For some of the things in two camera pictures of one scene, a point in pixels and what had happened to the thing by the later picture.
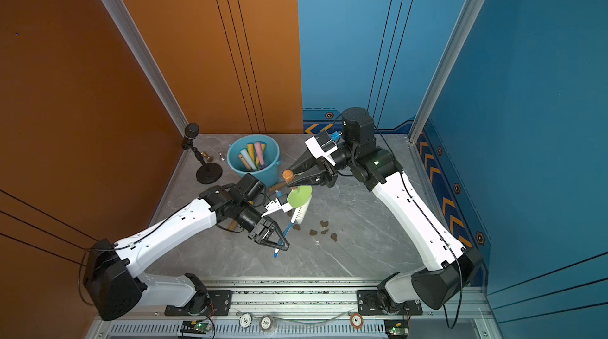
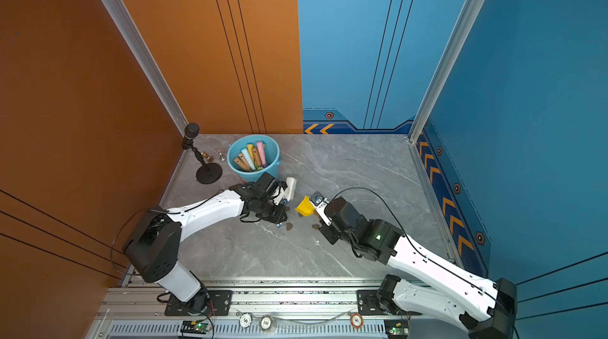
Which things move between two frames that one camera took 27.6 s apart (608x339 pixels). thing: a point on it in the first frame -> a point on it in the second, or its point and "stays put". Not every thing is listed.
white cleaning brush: [298, 217] -> [289, 192]
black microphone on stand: [209, 173] stays put
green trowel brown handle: [300, 195] -> [257, 160]
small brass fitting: [209, 158] stays put
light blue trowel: [245, 152] stays put
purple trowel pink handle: [258, 145] stays put
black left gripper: [265, 230] -> [282, 215]
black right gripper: [326, 174] -> [324, 230]
